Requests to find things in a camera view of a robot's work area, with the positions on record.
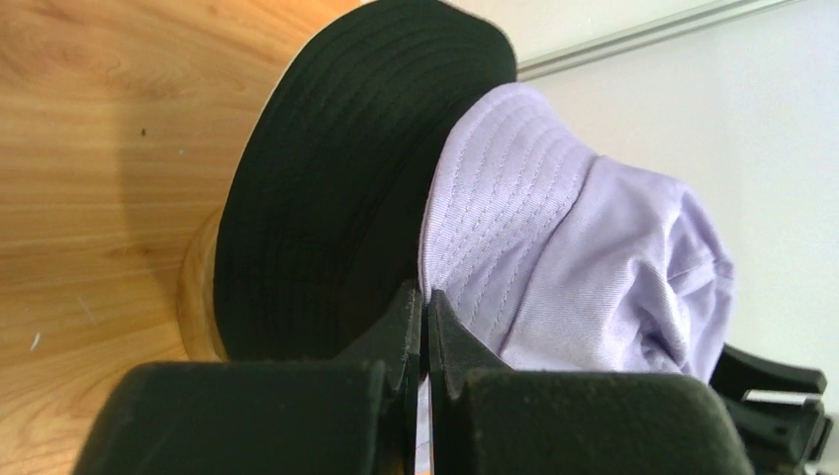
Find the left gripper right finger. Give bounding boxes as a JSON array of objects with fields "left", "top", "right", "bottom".
[{"left": 426, "top": 291, "right": 753, "bottom": 474}]

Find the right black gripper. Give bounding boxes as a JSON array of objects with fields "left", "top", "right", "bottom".
[{"left": 710, "top": 345, "right": 834, "bottom": 474}]

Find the aluminium frame rail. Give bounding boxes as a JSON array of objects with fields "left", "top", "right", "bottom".
[{"left": 517, "top": 0, "right": 791, "bottom": 81}]

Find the lavender bucket hat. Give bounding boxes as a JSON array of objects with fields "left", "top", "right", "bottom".
[{"left": 419, "top": 83, "right": 735, "bottom": 387}]

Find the beige bucket hat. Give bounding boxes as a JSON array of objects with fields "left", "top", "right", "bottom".
[{"left": 213, "top": 1, "right": 516, "bottom": 360}]

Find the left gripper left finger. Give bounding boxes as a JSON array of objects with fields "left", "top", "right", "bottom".
[{"left": 74, "top": 281, "right": 423, "bottom": 474}]

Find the wooden hat stand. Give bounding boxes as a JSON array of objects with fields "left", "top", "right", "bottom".
[{"left": 176, "top": 208, "right": 228, "bottom": 362}]

